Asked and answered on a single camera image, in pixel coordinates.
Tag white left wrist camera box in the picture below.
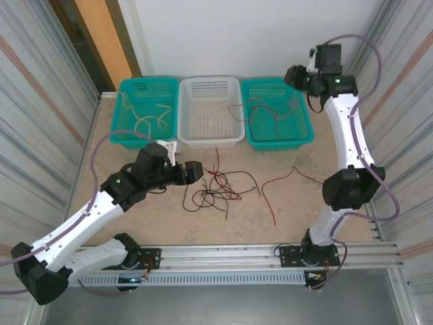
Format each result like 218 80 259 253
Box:
156 139 179 167

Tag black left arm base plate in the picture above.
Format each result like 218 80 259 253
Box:
101 248 162 271

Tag orange wooden door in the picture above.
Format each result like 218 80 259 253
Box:
66 0 142 91

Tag teal plastic basket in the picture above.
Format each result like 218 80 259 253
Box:
240 77 315 152
108 77 180 152

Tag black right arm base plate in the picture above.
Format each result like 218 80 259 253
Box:
279 245 341 269

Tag grey slotted cable duct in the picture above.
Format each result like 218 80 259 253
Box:
69 272 307 288

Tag white plastic basket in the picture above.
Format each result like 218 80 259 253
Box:
177 77 246 149

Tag black right wrist wire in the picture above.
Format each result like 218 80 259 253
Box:
306 91 323 114

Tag red yellow power wires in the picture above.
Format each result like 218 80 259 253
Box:
140 256 160 282
306 259 332 282

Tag yellow thin cable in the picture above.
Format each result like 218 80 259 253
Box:
134 104 173 133
116 91 139 118

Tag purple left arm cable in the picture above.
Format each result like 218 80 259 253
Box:
0 131 160 298

